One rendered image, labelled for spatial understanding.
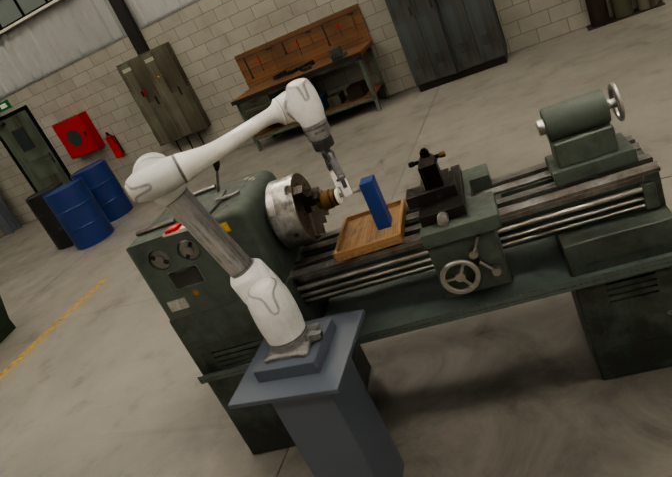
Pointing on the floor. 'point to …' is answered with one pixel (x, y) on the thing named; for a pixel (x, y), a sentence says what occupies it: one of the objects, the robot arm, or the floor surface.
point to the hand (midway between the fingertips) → (343, 188)
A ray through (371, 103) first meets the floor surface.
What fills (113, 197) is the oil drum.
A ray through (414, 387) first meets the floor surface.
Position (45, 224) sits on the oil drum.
